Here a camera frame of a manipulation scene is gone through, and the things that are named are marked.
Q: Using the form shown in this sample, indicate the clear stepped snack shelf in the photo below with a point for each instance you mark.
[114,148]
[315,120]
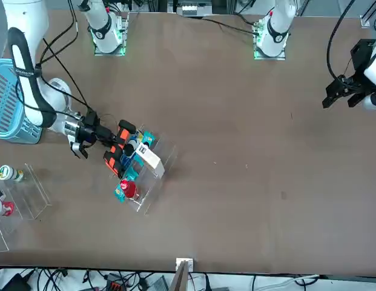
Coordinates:
[151,194]

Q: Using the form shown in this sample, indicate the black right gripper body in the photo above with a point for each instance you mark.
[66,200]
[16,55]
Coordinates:
[89,130]

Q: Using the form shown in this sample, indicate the white bottle green lid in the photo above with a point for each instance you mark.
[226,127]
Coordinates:
[6,172]

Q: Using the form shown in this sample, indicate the aluminium table edge post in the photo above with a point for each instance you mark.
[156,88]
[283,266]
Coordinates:
[183,272]

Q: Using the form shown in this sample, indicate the white cookie box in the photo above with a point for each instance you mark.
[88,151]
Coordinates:
[151,160]

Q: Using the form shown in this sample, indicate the teal snack packet yellow figure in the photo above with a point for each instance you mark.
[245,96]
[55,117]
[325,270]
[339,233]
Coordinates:
[149,138]

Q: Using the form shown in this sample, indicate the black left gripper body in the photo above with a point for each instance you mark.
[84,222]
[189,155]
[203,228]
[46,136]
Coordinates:
[361,53]

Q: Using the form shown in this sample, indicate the black power brick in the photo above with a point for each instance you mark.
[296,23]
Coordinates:
[15,283]

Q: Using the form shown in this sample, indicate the teal snack packet red figure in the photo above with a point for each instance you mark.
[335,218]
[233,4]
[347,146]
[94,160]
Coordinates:
[119,194]

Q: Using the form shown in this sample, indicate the red lidded jar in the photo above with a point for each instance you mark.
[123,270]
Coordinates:
[3,208]

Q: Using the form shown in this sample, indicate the grey power strip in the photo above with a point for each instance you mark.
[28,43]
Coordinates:
[192,9]

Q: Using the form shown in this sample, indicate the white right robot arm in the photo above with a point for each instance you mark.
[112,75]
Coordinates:
[27,30]

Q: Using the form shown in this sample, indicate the light blue shopping basket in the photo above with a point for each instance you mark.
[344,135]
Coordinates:
[6,100]

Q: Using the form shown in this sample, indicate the red Coca-Cola bottle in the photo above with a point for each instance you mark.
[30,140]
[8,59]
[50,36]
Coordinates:
[129,188]

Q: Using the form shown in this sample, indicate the blue Oreo cookie pack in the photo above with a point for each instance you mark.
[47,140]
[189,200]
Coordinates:
[128,160]

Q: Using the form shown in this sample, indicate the aluminium frame profile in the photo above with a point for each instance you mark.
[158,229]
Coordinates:
[367,19]

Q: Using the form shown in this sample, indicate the grey hub orange ports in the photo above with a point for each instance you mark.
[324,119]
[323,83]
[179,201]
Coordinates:
[114,283]

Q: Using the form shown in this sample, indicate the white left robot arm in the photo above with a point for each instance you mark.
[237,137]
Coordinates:
[274,30]

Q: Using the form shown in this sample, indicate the clear stepped bottle shelf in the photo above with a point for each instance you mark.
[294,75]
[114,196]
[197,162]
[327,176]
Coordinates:
[27,197]

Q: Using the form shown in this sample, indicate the orange black barcode scanner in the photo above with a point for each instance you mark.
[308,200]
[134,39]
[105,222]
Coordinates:
[113,163]

